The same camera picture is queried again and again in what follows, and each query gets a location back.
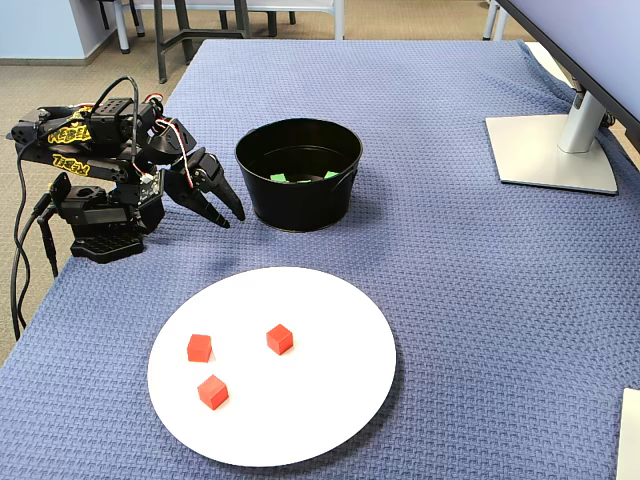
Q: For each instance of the dark chair legs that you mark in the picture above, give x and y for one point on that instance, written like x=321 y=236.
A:
x=272 y=20

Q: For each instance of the silver monitor stand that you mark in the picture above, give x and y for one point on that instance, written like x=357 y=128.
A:
x=545 y=160

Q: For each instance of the computer monitor screen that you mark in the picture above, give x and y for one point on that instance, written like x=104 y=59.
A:
x=600 y=30

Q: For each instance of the white furniture legs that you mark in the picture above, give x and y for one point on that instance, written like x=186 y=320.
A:
x=489 y=22

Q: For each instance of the white round plate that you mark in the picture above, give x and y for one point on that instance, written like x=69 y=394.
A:
x=300 y=425

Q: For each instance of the blue woven tablecloth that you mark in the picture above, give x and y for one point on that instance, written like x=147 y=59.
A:
x=450 y=280

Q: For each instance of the black metal bucket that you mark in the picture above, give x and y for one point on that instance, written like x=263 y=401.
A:
x=300 y=210

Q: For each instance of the light grey table leg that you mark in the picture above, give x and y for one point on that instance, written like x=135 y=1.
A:
x=339 y=22

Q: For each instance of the dark grey table frame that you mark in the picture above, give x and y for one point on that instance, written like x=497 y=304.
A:
x=160 y=55

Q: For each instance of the white flat board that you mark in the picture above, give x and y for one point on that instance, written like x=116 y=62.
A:
x=631 y=435

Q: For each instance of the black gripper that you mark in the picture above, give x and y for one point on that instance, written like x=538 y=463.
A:
x=204 y=176

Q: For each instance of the red cube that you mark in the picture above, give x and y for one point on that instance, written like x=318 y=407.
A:
x=212 y=393
x=199 y=349
x=279 y=340

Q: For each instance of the black controller board holder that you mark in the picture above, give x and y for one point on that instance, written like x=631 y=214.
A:
x=61 y=186

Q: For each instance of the light grey chair leg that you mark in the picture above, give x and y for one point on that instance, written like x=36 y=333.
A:
x=123 y=35

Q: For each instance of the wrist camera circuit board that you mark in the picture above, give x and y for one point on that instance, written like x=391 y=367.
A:
x=150 y=189

